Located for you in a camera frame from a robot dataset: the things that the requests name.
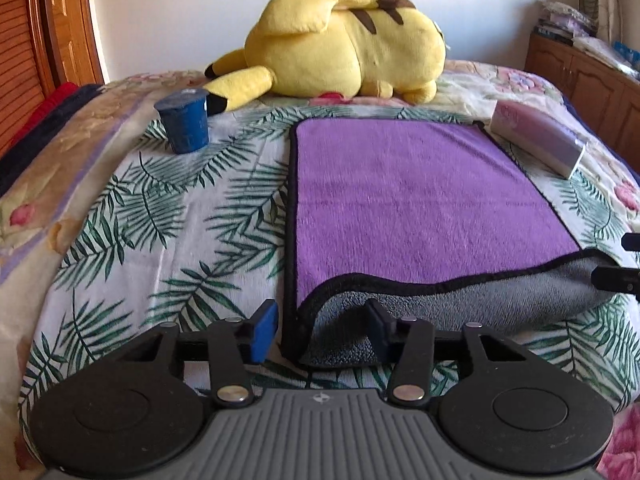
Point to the red and dark blanket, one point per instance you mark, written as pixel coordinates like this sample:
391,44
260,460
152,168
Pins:
42,126

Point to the floral bed blanket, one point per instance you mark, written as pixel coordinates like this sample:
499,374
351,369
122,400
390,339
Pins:
60,169

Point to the pink tissue pack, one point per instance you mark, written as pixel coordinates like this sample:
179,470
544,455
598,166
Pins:
540,135

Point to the clutter pile on cabinet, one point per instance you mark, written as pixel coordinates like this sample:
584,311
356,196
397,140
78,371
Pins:
562,23

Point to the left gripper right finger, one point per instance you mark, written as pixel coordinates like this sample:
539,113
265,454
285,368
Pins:
407,344

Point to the wooden wardrobe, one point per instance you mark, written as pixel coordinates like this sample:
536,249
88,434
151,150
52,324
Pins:
44,44

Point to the blue plastic cup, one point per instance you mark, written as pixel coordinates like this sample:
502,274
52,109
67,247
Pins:
184,117

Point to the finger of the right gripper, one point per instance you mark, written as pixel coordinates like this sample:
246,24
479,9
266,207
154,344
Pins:
631,242
614,279

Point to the wooden side cabinet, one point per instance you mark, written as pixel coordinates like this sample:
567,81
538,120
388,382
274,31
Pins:
606,100

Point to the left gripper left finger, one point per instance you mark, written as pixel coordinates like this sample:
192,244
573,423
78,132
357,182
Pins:
232,345

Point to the yellow pikachu plush toy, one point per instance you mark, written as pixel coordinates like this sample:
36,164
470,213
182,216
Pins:
306,48

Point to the purple and grey towel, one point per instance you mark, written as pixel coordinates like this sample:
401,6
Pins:
430,219

